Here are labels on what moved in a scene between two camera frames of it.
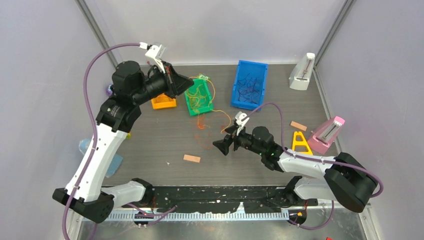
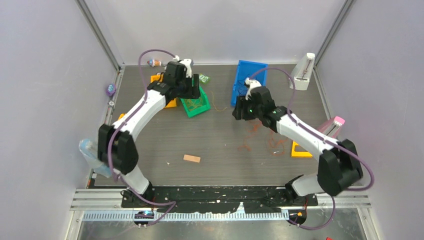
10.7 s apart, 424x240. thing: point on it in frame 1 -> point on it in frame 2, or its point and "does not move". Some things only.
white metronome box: x=300 y=75 does not move
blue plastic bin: x=249 y=89 does not move
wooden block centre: x=191 y=158 does not move
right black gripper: x=224 y=145 -> x=242 y=103
